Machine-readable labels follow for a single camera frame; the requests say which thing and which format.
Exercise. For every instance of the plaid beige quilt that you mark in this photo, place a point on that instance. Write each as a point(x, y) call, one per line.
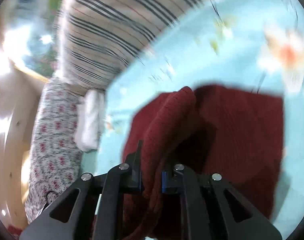
point(109, 30)

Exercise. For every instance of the dark red zip sweater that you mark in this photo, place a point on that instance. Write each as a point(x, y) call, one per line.
point(217, 135)

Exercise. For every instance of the white pink floral pillow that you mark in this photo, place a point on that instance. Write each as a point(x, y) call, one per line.
point(54, 142)

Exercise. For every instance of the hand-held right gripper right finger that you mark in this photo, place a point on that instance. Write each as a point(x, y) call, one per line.
point(164, 180)

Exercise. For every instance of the light blue floral bed sheet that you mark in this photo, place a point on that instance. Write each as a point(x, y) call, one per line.
point(204, 55)

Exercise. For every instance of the gold framed landscape painting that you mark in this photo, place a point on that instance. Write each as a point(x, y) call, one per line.
point(34, 37)

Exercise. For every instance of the white towel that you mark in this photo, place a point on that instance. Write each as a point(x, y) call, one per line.
point(90, 122)

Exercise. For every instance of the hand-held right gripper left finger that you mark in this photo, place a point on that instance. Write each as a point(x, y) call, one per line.
point(135, 177)

